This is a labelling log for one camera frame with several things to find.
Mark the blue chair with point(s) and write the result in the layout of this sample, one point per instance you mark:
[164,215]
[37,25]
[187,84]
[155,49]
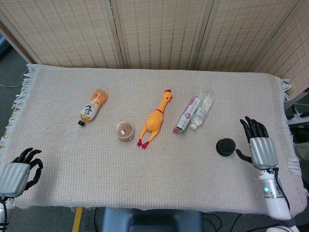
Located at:
[152,221]

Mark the woven bamboo folding screen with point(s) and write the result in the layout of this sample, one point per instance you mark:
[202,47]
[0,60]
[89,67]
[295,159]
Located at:
[154,31]

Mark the clear jar with brown contents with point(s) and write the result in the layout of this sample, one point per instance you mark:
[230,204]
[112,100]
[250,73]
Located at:
[125,132]

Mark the yellow rubber chicken toy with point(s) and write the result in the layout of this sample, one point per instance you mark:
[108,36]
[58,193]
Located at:
[155,119]

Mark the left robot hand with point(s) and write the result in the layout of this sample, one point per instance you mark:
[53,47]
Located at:
[12,175]

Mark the pink and white carton box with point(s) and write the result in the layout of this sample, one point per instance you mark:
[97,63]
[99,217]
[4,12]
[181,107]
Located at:
[186,115]

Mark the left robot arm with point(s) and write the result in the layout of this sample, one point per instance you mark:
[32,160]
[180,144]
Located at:
[3,212]

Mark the beige waffle-weave tablecloth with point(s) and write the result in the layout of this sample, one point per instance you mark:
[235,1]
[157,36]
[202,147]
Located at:
[144,169]

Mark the orange juice bottle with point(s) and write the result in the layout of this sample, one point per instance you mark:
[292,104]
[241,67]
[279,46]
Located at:
[92,106]

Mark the clear water bottle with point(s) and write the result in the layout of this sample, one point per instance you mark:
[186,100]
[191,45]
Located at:
[202,110]

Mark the black round object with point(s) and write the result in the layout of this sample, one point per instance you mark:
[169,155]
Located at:
[226,147]

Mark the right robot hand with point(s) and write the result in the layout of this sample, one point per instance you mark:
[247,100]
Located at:
[263,152]

